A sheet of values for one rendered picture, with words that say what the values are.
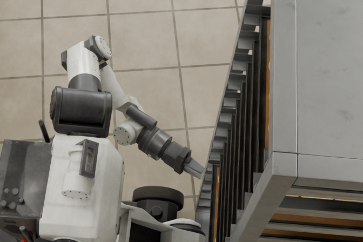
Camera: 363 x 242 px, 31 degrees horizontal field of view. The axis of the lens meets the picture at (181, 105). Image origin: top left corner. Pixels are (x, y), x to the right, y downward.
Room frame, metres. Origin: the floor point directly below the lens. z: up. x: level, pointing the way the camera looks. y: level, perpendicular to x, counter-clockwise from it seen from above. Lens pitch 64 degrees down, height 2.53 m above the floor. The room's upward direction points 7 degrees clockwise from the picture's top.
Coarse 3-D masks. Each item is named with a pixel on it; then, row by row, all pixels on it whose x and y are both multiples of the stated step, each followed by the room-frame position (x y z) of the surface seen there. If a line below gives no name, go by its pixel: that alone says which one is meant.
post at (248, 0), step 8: (248, 0) 0.72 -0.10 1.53; (256, 0) 0.72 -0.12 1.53; (240, 24) 0.73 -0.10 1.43; (232, 56) 0.73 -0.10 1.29; (232, 64) 0.72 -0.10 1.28; (240, 72) 0.72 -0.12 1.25; (224, 88) 0.74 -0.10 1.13; (216, 120) 0.74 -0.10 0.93; (216, 128) 0.72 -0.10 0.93; (200, 192) 0.72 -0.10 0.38
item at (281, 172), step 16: (272, 160) 0.29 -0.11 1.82; (288, 160) 0.29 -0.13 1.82; (272, 176) 0.27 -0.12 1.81; (288, 176) 0.27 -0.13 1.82; (256, 192) 0.29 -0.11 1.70; (272, 192) 0.27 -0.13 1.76; (256, 208) 0.27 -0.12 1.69; (272, 208) 0.27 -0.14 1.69; (240, 224) 0.29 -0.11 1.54; (256, 224) 0.27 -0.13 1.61; (240, 240) 0.27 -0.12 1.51; (256, 240) 0.27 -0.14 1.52
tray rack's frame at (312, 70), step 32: (288, 0) 0.52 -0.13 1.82; (320, 0) 0.52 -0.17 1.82; (352, 0) 0.53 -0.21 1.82; (288, 32) 0.47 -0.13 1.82; (320, 32) 0.47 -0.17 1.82; (352, 32) 0.48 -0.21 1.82; (288, 64) 0.42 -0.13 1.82; (320, 64) 0.43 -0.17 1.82; (352, 64) 0.43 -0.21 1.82; (288, 96) 0.37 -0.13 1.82; (320, 96) 0.38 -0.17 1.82; (352, 96) 0.39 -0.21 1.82; (288, 128) 0.33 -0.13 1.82; (320, 128) 0.34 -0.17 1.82; (352, 128) 0.34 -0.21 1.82; (320, 160) 0.29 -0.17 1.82; (352, 160) 0.30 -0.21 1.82
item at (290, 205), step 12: (288, 204) 0.32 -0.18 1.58; (300, 204) 0.32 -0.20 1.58; (312, 204) 0.32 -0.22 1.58; (324, 204) 0.32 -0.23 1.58; (336, 204) 0.33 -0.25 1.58; (348, 204) 0.33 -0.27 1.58; (360, 204) 0.33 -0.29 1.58; (324, 216) 0.30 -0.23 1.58; (336, 216) 0.30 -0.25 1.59; (348, 216) 0.30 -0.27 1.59; (360, 216) 0.31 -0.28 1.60
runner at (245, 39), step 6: (240, 30) 0.72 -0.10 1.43; (246, 30) 0.72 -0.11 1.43; (252, 30) 0.72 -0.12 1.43; (240, 36) 0.72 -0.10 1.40; (246, 36) 0.72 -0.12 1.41; (252, 36) 0.72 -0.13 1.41; (258, 36) 0.72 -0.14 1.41; (240, 42) 0.71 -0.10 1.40; (246, 42) 0.71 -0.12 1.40; (240, 48) 0.69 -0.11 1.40; (246, 48) 0.69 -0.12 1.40
